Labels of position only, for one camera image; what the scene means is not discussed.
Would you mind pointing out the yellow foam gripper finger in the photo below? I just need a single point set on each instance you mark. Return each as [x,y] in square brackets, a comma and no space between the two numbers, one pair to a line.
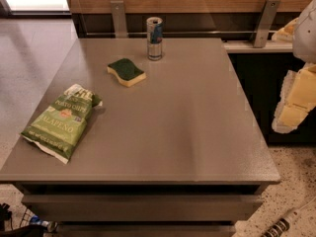
[297,99]

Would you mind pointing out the green jalapeno chip bag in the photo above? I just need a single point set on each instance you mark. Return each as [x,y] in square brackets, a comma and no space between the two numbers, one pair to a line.
[57,130]

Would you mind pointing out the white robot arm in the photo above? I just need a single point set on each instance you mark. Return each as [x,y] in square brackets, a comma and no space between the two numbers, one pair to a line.
[304,36]

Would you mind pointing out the yellow foam gripper finger upper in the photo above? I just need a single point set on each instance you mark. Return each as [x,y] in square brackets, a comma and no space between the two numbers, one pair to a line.
[286,33]

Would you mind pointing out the white power strip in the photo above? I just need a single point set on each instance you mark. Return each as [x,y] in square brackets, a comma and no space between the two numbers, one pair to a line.
[284,223]

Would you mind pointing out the silver blue drink can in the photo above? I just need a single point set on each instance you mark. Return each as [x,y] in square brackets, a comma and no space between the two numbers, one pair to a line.
[154,27]

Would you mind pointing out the green yellow sponge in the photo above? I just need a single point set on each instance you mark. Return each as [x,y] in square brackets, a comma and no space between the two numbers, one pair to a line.
[127,73]

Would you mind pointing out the grey drawer cabinet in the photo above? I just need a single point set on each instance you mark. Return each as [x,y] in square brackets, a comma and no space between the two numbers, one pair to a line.
[140,207]

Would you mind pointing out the plastic bottle on floor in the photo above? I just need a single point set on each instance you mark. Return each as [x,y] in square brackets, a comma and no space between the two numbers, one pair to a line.
[49,226]

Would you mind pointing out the right metal bracket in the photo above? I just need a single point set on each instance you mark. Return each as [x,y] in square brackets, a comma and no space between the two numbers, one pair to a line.
[263,27]

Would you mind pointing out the metal bracket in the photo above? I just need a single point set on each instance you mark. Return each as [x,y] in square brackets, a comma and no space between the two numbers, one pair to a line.
[263,27]
[119,19]

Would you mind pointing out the left metal bracket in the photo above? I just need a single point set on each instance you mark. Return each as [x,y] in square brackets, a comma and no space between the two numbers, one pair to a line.
[119,19]

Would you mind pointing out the horizontal metal rail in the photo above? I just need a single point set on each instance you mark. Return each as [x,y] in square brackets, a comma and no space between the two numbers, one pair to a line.
[203,34]

